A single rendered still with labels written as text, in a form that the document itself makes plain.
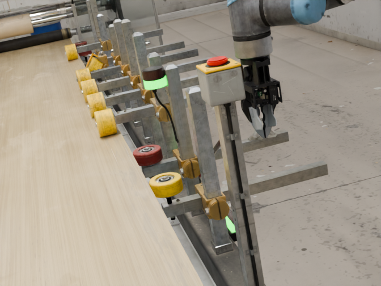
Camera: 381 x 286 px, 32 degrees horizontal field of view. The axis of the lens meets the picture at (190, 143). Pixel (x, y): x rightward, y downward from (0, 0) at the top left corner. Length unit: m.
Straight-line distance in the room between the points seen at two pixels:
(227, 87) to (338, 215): 2.16
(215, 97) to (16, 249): 0.54
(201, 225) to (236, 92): 0.65
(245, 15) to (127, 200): 0.51
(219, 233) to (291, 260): 1.38
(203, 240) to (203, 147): 0.30
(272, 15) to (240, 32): 0.09
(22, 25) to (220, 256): 2.88
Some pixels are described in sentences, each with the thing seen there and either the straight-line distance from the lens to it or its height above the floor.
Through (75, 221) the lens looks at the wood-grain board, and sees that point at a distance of 1.51.
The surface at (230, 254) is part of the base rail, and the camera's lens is 1.65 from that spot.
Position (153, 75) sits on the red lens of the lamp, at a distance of 1.73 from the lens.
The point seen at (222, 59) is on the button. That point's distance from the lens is 1.24.
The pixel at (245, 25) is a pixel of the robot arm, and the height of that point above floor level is 1.24.
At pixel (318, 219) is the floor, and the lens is 3.32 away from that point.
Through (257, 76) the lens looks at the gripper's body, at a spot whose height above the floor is 1.11.
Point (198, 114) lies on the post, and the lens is 1.52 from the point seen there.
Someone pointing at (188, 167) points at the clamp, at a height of 0.86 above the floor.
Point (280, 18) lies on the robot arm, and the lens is 1.51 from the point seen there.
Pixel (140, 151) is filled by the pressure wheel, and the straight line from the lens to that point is 1.85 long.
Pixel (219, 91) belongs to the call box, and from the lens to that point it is 1.23.
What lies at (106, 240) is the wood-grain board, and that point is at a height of 0.90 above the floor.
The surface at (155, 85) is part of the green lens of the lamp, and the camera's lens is 1.73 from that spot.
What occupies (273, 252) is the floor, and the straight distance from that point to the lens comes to 3.07.
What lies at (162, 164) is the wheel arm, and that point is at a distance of 1.85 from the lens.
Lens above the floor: 1.49
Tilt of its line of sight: 19 degrees down
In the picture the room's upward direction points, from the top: 11 degrees counter-clockwise
